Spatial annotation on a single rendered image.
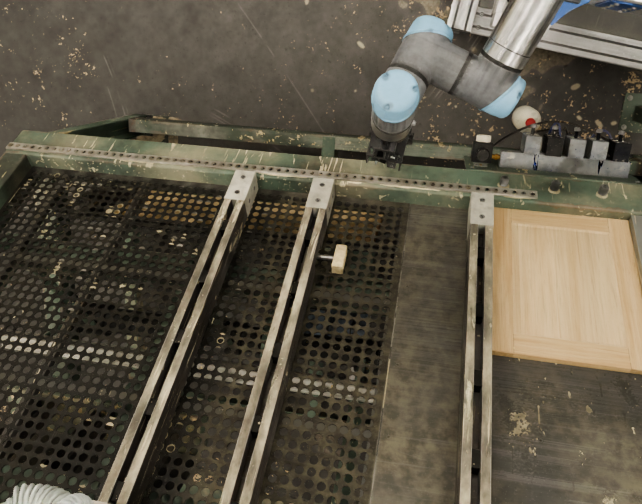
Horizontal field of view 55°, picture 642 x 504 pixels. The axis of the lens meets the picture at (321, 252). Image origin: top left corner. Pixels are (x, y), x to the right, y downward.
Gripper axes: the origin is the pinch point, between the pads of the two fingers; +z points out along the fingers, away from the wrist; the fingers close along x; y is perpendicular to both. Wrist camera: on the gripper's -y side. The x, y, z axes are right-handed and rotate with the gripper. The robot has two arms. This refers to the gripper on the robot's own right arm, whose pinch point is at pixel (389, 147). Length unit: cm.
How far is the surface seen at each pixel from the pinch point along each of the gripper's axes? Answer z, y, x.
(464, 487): -4, 64, 31
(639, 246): 35, -2, 68
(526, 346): 20, 33, 42
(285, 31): 109, -74, -59
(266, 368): 9, 53, -14
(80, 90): 130, -34, -149
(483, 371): 10, 41, 32
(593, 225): 41, -6, 58
